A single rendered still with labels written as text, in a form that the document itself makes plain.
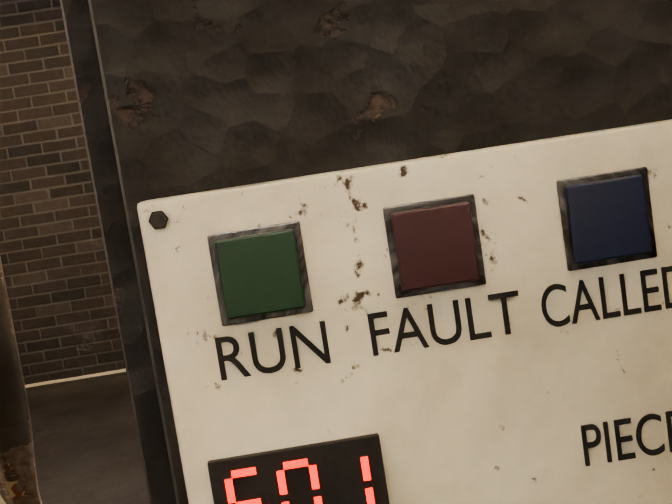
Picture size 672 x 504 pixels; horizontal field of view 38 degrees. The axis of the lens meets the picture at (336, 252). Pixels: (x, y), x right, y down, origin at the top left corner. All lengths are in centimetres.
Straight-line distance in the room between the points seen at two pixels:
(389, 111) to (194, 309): 13
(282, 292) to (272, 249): 2
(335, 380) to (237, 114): 13
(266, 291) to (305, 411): 6
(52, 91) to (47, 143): 34
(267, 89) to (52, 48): 617
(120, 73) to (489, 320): 20
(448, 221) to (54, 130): 618
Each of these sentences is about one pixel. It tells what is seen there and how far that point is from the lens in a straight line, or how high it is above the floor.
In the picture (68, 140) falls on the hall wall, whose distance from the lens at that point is 656.
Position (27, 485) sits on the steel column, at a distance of 342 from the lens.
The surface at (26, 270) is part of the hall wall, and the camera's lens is 667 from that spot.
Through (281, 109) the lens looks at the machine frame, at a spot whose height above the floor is 127.
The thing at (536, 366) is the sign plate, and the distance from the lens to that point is 46.
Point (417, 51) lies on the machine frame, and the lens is 46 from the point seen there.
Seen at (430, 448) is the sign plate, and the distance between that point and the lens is 46.
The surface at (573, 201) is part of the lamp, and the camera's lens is 45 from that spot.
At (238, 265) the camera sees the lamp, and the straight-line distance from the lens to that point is 44.
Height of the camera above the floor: 125
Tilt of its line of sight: 6 degrees down
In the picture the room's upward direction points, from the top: 9 degrees counter-clockwise
